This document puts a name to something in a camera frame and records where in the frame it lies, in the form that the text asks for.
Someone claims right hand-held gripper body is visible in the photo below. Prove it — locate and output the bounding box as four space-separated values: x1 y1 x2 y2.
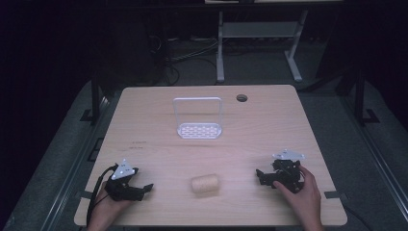
270 148 307 194

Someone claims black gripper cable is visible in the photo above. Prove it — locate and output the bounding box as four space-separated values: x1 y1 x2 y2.
86 164 119 227

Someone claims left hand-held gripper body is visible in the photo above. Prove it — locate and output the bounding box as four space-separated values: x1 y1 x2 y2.
105 158 144 203

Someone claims bundle of floor cables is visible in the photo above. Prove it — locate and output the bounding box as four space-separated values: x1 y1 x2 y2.
148 34 219 87

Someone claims white metal desk frame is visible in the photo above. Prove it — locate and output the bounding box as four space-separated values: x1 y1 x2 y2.
216 9 310 84

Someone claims person's left hand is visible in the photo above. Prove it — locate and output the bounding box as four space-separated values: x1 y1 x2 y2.
93 181 130 222

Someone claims black metal frame post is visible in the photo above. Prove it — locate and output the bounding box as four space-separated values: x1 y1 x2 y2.
353 68 381 127
80 70 108 125

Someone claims person's right hand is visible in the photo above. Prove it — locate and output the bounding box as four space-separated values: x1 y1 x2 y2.
272 166 322 220

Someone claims white rack with handle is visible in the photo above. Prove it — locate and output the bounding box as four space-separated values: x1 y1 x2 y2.
172 96 223 141

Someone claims grey tape strip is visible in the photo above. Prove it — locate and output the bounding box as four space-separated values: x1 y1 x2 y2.
75 190 94 200
323 190 349 200

